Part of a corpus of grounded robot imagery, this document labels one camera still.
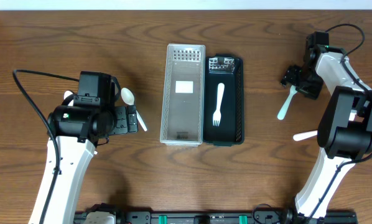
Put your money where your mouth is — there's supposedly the pale green plastic fork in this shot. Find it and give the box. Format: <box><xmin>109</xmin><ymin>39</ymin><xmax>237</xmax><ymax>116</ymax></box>
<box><xmin>277</xmin><ymin>85</ymin><xmax>297</xmax><ymax>120</ymax></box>

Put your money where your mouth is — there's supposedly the white plastic spoon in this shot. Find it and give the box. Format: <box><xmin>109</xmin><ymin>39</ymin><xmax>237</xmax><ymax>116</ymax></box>
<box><xmin>292</xmin><ymin>130</ymin><xmax>317</xmax><ymax>141</ymax></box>
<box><xmin>121</xmin><ymin>87</ymin><xmax>147</xmax><ymax>132</ymax></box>
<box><xmin>63</xmin><ymin>90</ymin><xmax>74</xmax><ymax>106</ymax></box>

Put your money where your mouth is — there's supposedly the white plastic fork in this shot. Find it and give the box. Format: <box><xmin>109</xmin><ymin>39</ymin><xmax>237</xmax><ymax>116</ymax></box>
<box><xmin>213</xmin><ymin>83</ymin><xmax>225</xmax><ymax>127</ymax></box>

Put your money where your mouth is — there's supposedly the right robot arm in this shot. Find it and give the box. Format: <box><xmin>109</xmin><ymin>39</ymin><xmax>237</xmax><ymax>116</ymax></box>
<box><xmin>281</xmin><ymin>32</ymin><xmax>372</xmax><ymax>223</ymax></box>

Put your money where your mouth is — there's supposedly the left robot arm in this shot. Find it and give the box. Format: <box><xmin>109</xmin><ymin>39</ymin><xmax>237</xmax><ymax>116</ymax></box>
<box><xmin>29</xmin><ymin>71</ymin><xmax>138</xmax><ymax>223</ymax></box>

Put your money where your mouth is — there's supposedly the clear plastic basket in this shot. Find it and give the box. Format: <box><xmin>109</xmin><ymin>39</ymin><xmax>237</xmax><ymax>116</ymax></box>
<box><xmin>160</xmin><ymin>44</ymin><xmax>205</xmax><ymax>147</ymax></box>

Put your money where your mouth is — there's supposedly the black plastic basket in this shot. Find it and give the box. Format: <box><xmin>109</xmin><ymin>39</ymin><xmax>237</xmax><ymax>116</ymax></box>
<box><xmin>203</xmin><ymin>54</ymin><xmax>244</xmax><ymax>146</ymax></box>

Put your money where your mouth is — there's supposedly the right black cable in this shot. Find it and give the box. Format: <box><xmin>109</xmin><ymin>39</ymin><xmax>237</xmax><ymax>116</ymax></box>
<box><xmin>305</xmin><ymin>23</ymin><xmax>372</xmax><ymax>224</ymax></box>

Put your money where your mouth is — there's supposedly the black cable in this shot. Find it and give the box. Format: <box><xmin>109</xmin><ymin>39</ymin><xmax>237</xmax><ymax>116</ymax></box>
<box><xmin>305</xmin><ymin>23</ymin><xmax>372</xmax><ymax>224</ymax></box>
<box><xmin>12</xmin><ymin>68</ymin><xmax>81</xmax><ymax>224</ymax></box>

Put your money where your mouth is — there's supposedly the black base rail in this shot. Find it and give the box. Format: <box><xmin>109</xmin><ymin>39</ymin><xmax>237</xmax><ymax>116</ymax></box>
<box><xmin>73</xmin><ymin>203</ymin><xmax>358</xmax><ymax>224</ymax></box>

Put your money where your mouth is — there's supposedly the left black cable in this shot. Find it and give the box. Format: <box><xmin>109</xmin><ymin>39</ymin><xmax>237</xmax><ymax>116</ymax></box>
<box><xmin>12</xmin><ymin>68</ymin><xmax>81</xmax><ymax>224</ymax></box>

